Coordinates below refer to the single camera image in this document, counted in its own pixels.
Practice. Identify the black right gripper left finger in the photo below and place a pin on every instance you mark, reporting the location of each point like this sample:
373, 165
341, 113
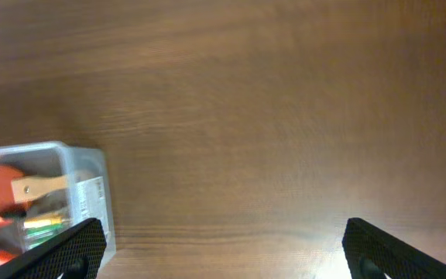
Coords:
75, 253

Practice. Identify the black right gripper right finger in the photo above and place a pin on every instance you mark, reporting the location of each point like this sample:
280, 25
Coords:
373, 253

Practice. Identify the clear case of screwdrivers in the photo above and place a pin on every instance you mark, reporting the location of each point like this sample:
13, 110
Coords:
42, 228

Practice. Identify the orange scraper with wooden handle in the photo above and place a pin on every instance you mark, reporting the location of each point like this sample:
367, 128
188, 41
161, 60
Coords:
17, 188

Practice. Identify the clear plastic container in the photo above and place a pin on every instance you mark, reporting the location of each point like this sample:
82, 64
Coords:
87, 194

